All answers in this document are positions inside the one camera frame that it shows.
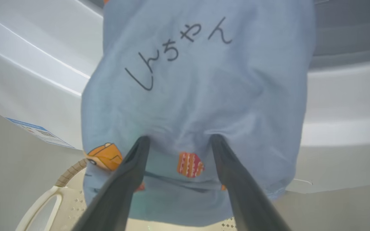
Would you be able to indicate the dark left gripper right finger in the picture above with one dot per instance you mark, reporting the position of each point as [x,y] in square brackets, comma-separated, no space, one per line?
[242,192]

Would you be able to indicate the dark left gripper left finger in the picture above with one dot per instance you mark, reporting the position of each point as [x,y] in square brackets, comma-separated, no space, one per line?
[120,192]

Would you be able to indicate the blue cartoon print garment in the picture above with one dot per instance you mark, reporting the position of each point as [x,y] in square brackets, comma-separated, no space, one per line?
[204,96]

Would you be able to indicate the cream perforated laundry basket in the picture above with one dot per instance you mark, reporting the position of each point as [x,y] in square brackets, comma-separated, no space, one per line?
[75,211]

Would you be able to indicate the white front-load washing machine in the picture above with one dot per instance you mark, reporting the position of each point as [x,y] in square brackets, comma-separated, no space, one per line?
[27,64]

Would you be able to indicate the blue white energy label sticker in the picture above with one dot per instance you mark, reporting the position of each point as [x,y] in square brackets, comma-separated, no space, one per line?
[40,132]

